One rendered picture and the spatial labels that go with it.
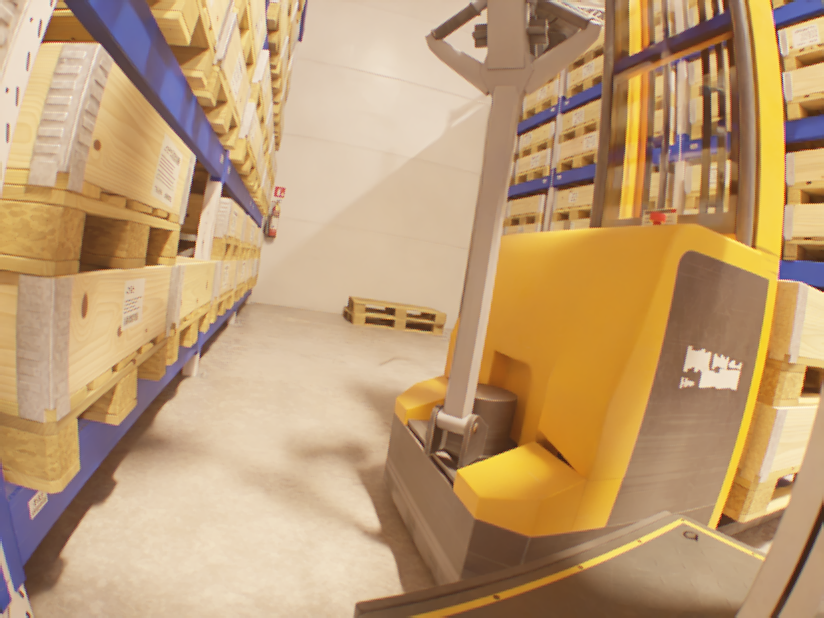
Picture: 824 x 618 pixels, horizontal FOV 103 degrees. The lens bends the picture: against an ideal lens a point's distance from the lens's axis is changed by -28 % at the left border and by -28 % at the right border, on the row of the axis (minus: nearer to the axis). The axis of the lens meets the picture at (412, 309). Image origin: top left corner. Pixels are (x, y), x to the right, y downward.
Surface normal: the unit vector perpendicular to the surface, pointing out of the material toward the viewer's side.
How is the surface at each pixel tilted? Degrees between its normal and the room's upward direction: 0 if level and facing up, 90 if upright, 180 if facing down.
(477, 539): 90
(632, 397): 90
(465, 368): 90
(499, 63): 106
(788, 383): 90
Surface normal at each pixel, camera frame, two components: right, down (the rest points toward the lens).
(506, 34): -0.54, 0.25
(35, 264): 0.27, 0.11
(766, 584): -0.87, -0.11
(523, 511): -0.48, -0.02
